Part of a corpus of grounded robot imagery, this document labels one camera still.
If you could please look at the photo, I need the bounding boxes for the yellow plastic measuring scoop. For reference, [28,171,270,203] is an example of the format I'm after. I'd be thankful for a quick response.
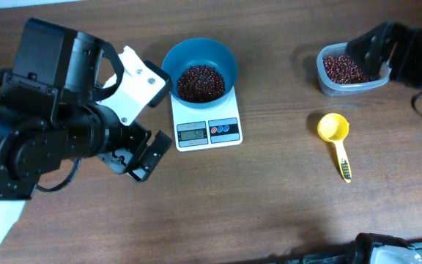
[317,113,352,183]

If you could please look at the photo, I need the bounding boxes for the red beans in bowl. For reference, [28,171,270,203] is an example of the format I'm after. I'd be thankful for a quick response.
[177,65,226,103]

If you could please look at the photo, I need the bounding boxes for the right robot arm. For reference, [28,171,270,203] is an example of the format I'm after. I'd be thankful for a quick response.
[323,22,422,263]

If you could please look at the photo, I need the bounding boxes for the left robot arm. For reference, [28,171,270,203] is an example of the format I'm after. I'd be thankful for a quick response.
[0,18,173,245]

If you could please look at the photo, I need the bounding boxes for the white digital kitchen scale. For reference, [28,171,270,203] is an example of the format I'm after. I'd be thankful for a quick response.
[171,88,243,152]

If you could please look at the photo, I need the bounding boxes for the clear plastic bean container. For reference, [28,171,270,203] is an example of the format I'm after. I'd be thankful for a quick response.
[316,43,391,96]

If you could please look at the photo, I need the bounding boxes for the blue plastic bowl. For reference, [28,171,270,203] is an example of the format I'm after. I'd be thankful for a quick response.
[162,37,238,101]

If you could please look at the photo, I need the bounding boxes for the red beans pile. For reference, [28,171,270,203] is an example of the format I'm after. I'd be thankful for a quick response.
[322,55,380,84]

